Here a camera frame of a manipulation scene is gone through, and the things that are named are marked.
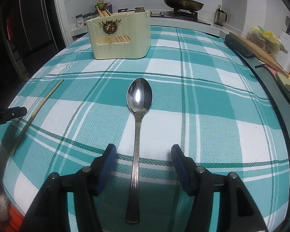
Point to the condiment bottles group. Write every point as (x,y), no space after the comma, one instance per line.
(104,5)

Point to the slanted wooden chopstick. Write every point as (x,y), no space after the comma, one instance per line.
(100,12)

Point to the teal plaid tablecloth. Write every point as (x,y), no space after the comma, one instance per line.
(205,99)

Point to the wooden cutting board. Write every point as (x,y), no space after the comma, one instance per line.
(260,54)

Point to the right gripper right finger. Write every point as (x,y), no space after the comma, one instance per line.
(237,211)

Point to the large steel spoon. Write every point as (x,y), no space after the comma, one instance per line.
(139,100)

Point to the dark glass kettle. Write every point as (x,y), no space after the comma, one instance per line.
(220,16)

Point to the wok with glass lid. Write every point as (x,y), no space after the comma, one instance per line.
(190,5)

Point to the black gas stove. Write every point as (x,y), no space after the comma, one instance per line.
(177,14)

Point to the bag of snacks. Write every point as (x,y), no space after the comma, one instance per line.
(266,40)

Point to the white knife block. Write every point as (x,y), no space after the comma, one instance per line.
(283,56)

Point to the black refrigerator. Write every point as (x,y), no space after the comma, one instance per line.
(32,29)

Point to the cream plastic utensil holder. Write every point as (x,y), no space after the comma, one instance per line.
(125,35)

